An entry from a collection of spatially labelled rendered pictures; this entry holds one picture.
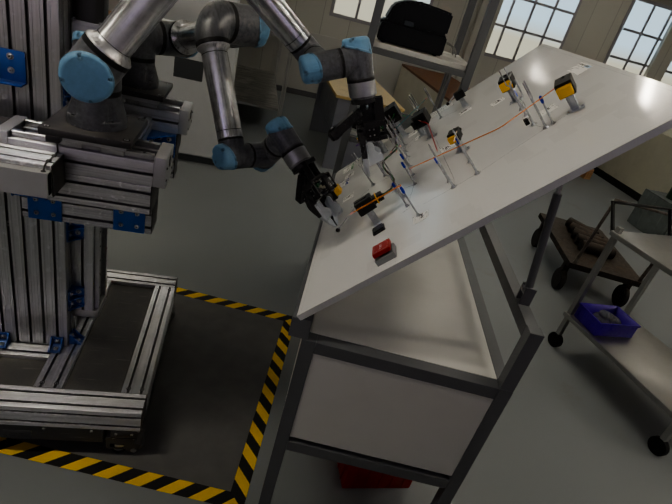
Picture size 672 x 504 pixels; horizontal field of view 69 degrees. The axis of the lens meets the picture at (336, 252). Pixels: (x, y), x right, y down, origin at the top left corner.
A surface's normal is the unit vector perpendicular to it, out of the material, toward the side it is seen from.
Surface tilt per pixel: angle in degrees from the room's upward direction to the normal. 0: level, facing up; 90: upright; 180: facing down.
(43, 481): 0
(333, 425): 90
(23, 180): 90
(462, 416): 90
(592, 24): 90
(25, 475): 0
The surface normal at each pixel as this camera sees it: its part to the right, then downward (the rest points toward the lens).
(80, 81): 0.15, 0.61
